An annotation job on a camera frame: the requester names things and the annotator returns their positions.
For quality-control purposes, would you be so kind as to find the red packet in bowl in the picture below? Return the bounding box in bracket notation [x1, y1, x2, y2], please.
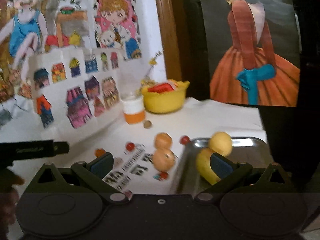
[148, 82, 175, 94]

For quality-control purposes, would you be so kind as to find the tan pear-shaped fruit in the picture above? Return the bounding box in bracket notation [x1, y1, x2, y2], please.
[154, 133, 172, 149]

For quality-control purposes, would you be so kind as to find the cartoon boy drawing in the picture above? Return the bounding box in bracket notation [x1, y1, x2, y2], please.
[1, 0, 90, 126]

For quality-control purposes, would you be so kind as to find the yellow plastic bowl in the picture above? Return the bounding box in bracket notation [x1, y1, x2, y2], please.
[142, 79, 190, 114]

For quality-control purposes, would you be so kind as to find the red cherry tomato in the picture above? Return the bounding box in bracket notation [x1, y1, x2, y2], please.
[180, 135, 190, 145]
[159, 172, 169, 181]
[126, 142, 135, 152]

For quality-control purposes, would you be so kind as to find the metal tray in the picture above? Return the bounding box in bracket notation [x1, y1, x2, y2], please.
[169, 137, 273, 196]

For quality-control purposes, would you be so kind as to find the yellow mango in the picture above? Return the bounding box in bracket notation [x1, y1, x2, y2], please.
[195, 148, 221, 185]

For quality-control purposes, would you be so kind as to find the white orange cup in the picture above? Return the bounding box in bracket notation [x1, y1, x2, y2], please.
[119, 72, 145, 125]

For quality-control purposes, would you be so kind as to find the round yellow fruit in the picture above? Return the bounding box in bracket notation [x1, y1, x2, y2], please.
[208, 132, 233, 157]

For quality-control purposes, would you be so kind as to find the orange dress girl poster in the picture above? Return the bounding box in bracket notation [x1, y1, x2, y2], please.
[200, 0, 300, 107]

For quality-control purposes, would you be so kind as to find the pink cartoon girl drawing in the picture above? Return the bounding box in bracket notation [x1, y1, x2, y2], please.
[94, 0, 142, 60]

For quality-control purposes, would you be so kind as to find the large tan orange fruit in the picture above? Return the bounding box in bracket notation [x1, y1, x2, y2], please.
[152, 148, 175, 172]

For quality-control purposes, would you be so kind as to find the yellow flower twig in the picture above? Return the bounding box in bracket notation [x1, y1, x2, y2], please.
[136, 51, 162, 95]

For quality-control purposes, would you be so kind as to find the brown wooden frame post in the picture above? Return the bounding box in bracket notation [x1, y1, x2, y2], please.
[156, 0, 182, 81]

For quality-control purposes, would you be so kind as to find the small orange tangerine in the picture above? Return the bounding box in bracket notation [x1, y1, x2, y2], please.
[94, 148, 106, 158]

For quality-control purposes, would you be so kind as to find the small brown walnut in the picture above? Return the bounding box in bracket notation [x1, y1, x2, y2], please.
[143, 120, 152, 129]

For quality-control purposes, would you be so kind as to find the colourful houses drawing sheet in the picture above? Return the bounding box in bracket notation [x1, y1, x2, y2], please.
[29, 48, 121, 139]

